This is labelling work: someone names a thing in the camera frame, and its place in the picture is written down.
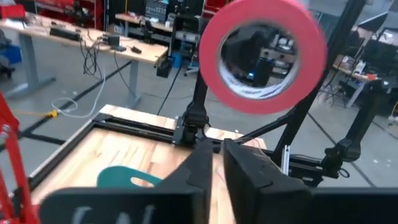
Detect white floor cable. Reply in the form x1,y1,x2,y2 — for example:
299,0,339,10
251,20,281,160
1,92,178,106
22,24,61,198
51,67,107,119

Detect pink tape roll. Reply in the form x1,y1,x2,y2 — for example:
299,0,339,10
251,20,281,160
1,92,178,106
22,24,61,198
198,0,328,115

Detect teal plastic bin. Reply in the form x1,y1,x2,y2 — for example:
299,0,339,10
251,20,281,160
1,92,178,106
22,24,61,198
96,166,163,189

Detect small black box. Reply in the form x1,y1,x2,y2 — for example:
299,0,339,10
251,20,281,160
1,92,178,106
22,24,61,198
107,34,121,47

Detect blue bin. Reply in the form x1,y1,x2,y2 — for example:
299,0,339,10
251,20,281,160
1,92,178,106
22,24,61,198
0,43,22,65

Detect black computer tower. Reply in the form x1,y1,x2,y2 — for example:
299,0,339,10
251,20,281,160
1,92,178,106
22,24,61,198
251,57,275,88

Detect cluttered wooden desk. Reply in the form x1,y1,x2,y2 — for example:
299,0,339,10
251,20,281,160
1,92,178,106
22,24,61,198
332,54,398,108

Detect red toolbox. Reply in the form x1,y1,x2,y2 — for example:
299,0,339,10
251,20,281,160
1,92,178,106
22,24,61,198
0,3,26,20

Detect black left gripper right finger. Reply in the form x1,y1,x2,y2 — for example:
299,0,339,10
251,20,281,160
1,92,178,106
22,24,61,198
222,138,312,224

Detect long black desk device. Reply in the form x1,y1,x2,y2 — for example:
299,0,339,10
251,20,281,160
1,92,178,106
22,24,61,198
49,26,82,42

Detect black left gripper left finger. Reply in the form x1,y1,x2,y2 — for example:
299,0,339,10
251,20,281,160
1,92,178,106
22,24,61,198
161,139,215,224

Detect red desk lamp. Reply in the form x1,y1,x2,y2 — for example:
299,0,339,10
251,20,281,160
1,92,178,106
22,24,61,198
0,91,40,224

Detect black metal table frame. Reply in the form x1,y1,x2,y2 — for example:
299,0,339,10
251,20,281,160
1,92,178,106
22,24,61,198
27,0,388,194

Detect hanging black desk cables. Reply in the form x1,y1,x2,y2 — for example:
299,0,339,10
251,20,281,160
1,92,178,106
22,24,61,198
79,39,105,77

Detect wooden desk grey legs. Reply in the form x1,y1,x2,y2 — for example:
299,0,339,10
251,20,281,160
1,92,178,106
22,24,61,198
0,17,169,108

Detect silver aluminium bracket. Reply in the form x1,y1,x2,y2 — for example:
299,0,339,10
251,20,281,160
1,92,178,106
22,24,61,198
280,144,291,175

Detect yellow extension cord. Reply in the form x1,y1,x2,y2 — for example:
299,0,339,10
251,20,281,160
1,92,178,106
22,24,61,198
12,108,60,119

